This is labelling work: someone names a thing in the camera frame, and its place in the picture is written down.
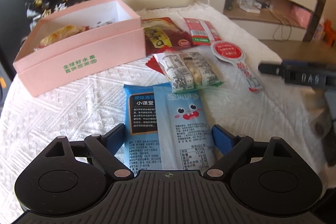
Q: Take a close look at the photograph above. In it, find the red round jelly cup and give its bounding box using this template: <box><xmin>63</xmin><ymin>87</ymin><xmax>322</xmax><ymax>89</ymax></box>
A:
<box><xmin>211</xmin><ymin>41</ymin><xmax>263</xmax><ymax>92</ymax></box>

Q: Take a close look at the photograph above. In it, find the blue seaweed snack packet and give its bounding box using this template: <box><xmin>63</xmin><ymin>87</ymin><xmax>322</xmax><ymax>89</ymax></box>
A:
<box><xmin>123</xmin><ymin>83</ymin><xmax>216</xmax><ymax>174</ymax></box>

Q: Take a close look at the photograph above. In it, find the red green sausage packet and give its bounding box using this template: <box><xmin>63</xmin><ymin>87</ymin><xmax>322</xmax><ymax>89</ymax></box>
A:
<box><xmin>183</xmin><ymin>18</ymin><xmax>221</xmax><ymax>46</ymax></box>

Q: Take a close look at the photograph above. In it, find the green edged nut bar packet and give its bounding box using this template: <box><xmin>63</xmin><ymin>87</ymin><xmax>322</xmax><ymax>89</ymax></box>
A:
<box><xmin>154</xmin><ymin>52</ymin><xmax>223</xmax><ymax>94</ymax></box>

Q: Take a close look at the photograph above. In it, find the yellow small bread packet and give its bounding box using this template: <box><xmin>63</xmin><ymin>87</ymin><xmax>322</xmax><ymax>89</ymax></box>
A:
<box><xmin>39</xmin><ymin>25</ymin><xmax>87</xmax><ymax>48</ymax></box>

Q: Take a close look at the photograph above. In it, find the dark red yellow snack pouch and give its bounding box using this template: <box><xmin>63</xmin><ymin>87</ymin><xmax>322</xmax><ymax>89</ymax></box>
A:
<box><xmin>142</xmin><ymin>17</ymin><xmax>194</xmax><ymax>55</ymax></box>

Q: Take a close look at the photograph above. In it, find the red ketchup style sachet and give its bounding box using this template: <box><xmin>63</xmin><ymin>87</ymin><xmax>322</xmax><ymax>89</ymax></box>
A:
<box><xmin>145</xmin><ymin>50</ymin><xmax>173</xmax><ymax>75</ymax></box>

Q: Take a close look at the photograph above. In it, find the white textured tablecloth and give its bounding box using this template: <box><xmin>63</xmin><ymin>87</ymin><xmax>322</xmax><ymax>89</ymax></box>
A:
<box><xmin>0</xmin><ymin>2</ymin><xmax>329</xmax><ymax>222</ymax></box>

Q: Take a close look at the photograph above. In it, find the pink gift bag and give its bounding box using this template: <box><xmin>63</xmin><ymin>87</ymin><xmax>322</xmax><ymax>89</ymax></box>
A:
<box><xmin>290</xmin><ymin>5</ymin><xmax>311</xmax><ymax>28</ymax></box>

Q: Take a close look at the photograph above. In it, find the white wifi router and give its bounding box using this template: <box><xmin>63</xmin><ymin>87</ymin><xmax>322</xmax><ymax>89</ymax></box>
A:
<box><xmin>237</xmin><ymin>0</ymin><xmax>261</xmax><ymax>14</ymax></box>

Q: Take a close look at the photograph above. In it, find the pink cardboard box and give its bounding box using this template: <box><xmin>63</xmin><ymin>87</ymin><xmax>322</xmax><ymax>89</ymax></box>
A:
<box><xmin>13</xmin><ymin>0</ymin><xmax>146</xmax><ymax>97</ymax></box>

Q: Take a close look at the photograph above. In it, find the white power cable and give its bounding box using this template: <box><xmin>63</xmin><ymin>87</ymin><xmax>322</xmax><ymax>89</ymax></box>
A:
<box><xmin>270</xmin><ymin>6</ymin><xmax>292</xmax><ymax>42</ymax></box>

